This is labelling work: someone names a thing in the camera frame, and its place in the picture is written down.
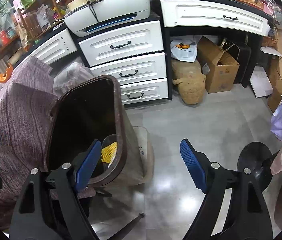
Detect yellow foam net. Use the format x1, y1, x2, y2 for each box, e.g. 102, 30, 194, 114
101, 142, 117, 164

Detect orange peel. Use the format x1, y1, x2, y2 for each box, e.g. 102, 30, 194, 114
0, 63, 13, 83

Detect brown trash bin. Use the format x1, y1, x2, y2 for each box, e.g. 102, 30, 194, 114
44, 75, 154, 187

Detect purple striped tablecloth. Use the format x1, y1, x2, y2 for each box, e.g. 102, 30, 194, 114
0, 56, 57, 230

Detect black stool base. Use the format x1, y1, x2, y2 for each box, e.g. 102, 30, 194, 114
236, 141, 279, 192

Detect red tin canister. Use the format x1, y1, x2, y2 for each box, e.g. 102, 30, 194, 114
0, 30, 10, 46

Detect white left cabinet drawer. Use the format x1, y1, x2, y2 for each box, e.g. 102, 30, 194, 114
29, 29, 77, 64

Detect cardboard box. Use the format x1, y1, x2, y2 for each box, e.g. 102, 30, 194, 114
196, 36, 240, 94

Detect white lower drawer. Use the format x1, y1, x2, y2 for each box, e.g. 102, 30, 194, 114
121, 78, 168, 105

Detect wooden shelf rack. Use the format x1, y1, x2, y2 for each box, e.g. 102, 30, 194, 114
13, 0, 72, 41

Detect white middle drawer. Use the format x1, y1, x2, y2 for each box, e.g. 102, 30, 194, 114
90, 53, 166, 85

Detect white orange-print plastic bag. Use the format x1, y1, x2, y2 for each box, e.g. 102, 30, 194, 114
170, 39, 197, 63

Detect white upper drawer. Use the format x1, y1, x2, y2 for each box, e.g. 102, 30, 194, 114
78, 21, 163, 67

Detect white printer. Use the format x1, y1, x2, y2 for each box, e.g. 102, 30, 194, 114
64, 0, 151, 37

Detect white right desk drawer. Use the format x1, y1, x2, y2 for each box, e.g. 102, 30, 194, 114
161, 0, 268, 36

